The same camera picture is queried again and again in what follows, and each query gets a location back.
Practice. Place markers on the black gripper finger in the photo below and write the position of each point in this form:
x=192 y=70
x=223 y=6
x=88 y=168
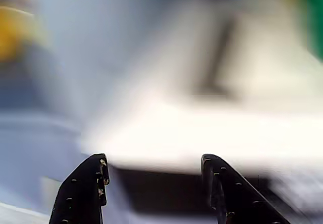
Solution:
x=83 y=191
x=234 y=198

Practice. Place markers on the gold toy telephone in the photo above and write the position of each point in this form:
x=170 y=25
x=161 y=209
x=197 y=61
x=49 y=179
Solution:
x=15 y=32

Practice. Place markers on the green plastic pitcher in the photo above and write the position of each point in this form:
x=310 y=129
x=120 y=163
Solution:
x=314 y=17

